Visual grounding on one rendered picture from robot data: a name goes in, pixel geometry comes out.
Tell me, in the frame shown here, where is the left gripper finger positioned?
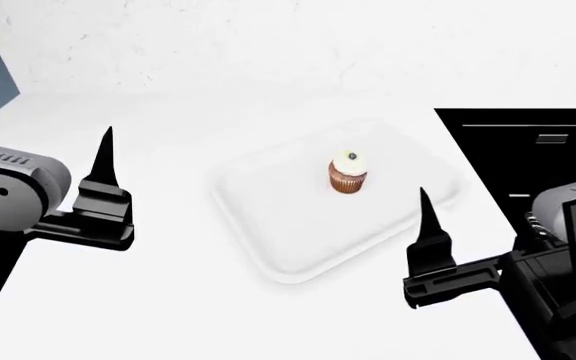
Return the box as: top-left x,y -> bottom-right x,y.
74,126 -> 133,222

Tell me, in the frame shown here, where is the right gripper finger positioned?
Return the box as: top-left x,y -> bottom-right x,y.
406,186 -> 458,279

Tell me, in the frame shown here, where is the cupcake with white frosting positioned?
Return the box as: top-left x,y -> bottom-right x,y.
328,149 -> 370,195

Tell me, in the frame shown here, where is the white rectangular tray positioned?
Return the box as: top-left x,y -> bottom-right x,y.
210,118 -> 472,286

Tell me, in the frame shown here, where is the black kitchen cabinet front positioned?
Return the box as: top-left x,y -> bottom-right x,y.
433,108 -> 576,241

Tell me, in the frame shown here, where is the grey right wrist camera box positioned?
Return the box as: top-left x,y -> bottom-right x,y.
531,175 -> 576,309

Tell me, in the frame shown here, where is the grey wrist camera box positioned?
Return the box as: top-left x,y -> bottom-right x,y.
0,140 -> 73,232
531,175 -> 576,309

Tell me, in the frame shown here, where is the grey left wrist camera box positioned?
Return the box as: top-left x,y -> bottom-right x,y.
0,140 -> 73,232

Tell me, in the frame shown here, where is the grey cabinet handle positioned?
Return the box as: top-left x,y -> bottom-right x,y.
535,133 -> 570,145

